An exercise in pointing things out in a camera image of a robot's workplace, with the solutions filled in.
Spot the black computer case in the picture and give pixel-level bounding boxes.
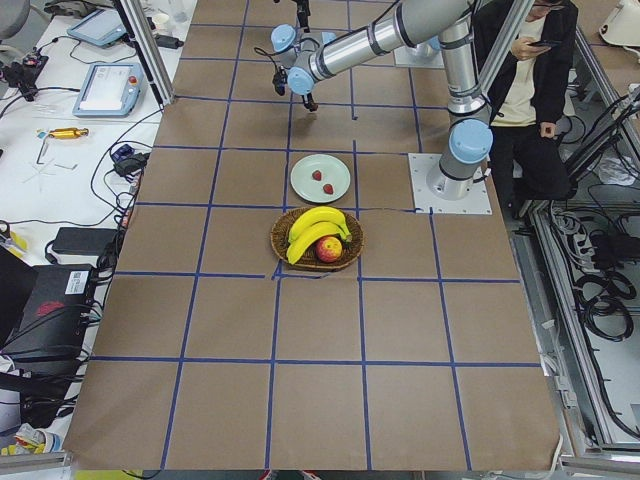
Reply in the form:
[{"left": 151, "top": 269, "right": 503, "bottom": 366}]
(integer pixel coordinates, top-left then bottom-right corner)
[{"left": 1, "top": 249, "right": 96, "bottom": 361}]

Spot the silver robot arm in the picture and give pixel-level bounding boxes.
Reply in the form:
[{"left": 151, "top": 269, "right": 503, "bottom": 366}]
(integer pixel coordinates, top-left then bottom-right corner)
[{"left": 266, "top": 0, "right": 493, "bottom": 200}]

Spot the gold metal cylinder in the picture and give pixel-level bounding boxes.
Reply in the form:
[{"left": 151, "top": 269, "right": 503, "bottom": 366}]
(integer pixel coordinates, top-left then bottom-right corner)
[{"left": 47, "top": 127, "right": 89, "bottom": 140}]

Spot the person in black jacket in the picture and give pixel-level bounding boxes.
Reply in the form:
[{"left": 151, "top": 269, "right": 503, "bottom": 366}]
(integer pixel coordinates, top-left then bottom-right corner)
[{"left": 488, "top": 1, "right": 578, "bottom": 217}]

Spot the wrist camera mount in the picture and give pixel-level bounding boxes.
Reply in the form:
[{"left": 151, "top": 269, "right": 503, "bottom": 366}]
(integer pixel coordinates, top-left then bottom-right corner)
[{"left": 272, "top": 67, "right": 288, "bottom": 96}]

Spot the black power adapter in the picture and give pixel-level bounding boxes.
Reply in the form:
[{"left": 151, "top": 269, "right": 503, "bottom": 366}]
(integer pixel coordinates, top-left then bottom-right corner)
[{"left": 51, "top": 227, "right": 116, "bottom": 256}]

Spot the black smartphone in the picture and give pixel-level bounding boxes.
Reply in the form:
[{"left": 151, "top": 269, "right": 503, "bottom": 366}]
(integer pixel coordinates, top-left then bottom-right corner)
[{"left": 528, "top": 40, "right": 562, "bottom": 48}]

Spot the blue teach pendant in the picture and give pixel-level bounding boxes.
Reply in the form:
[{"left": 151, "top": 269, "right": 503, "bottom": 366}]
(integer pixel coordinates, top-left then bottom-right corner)
[
  {"left": 72, "top": 62, "right": 144, "bottom": 118},
  {"left": 67, "top": 9, "right": 126, "bottom": 48}
]

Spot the wicker fruit basket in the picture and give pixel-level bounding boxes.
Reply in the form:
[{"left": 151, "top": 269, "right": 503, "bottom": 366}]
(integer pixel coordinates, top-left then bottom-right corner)
[{"left": 270, "top": 207, "right": 364, "bottom": 271}]

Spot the aluminium frame post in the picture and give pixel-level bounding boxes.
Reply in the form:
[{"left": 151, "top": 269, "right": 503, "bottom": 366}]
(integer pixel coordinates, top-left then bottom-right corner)
[{"left": 112, "top": 0, "right": 174, "bottom": 107}]

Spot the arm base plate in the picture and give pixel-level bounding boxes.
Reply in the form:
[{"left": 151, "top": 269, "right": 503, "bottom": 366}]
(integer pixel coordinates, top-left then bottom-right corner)
[
  {"left": 394, "top": 42, "right": 444, "bottom": 70},
  {"left": 408, "top": 153, "right": 492, "bottom": 215}
]

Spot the yellow banana bunch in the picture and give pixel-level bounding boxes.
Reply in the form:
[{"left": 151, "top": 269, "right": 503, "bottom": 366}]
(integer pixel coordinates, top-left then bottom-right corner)
[{"left": 286, "top": 206, "right": 352, "bottom": 264}]

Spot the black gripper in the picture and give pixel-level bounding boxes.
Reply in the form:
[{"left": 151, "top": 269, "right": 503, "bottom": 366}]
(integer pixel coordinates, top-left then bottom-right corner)
[{"left": 296, "top": 2, "right": 318, "bottom": 111}]

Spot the red yellow apple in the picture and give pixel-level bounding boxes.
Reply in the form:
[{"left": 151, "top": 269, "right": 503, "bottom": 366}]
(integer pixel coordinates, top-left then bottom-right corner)
[{"left": 315, "top": 236, "right": 343, "bottom": 263}]

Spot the light green plate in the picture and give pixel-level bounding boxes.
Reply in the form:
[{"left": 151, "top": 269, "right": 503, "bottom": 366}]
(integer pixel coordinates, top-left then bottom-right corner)
[{"left": 290, "top": 154, "right": 351, "bottom": 204}]

